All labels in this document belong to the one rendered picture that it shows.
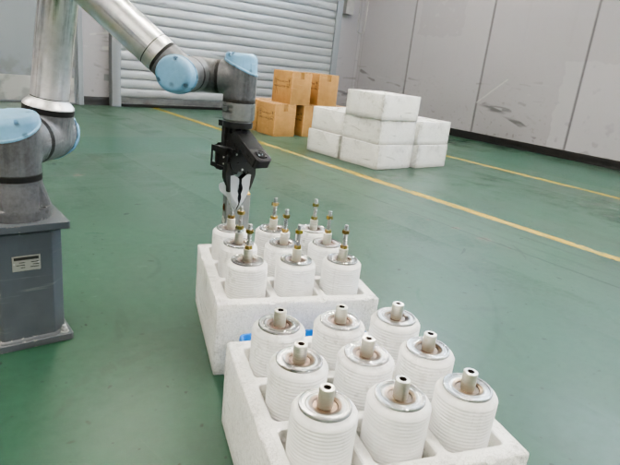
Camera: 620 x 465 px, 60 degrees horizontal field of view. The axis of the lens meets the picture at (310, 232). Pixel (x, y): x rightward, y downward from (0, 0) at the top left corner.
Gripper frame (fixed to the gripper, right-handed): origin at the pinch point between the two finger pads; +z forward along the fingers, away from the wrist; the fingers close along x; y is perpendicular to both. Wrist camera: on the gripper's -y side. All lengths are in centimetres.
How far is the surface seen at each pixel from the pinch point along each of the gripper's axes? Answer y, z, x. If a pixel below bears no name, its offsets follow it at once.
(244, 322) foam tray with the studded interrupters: -16.8, 21.9, 9.1
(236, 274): -12.3, 11.9, 8.7
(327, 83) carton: 270, -16, -320
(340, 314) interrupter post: -43.9, 7.9, 9.5
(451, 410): -70, 11, 13
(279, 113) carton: 275, 14, -263
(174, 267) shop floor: 46, 35, -12
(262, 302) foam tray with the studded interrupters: -18.2, 17.1, 5.6
